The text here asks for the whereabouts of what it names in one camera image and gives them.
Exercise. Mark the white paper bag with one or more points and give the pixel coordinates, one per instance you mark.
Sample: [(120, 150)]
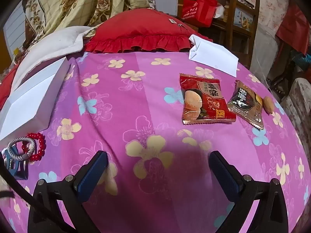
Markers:
[(213, 55)]

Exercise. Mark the red ruffled pillow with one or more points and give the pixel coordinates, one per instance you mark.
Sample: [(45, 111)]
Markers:
[(141, 29)]

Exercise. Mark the white pillow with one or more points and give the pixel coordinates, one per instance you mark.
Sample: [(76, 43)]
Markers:
[(48, 46)]

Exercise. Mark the plain red pillow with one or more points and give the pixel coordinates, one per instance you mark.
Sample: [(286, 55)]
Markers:
[(6, 87)]

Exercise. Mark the white cardboard box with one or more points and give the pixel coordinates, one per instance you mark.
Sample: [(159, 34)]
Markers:
[(29, 102)]

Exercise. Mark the blue hair claw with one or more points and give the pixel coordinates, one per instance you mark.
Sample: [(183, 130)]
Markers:
[(20, 172)]

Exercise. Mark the brown snack packet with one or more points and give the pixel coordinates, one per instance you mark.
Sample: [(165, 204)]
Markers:
[(245, 104)]

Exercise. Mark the pale floral cloth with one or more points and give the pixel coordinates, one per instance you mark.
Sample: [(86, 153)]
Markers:
[(264, 2)]

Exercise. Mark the red hanging cloth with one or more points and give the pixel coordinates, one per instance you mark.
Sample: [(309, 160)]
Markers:
[(294, 29)]

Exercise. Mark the beige floral quilt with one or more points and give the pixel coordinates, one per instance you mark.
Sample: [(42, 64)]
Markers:
[(73, 0)]

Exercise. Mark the red shopping bag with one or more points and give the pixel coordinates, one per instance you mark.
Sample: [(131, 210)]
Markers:
[(199, 9)]

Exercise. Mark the pink floral bedsheet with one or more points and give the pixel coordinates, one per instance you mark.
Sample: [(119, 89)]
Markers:
[(145, 89)]

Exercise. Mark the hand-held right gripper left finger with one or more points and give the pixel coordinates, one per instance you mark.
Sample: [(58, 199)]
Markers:
[(93, 174)]

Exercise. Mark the wooden chair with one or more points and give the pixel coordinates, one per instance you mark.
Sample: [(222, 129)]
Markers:
[(233, 29)]

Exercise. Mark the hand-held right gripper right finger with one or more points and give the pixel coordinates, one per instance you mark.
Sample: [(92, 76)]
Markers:
[(223, 174)]

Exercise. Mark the red snack packet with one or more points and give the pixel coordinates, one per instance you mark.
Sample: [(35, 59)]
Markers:
[(206, 102)]

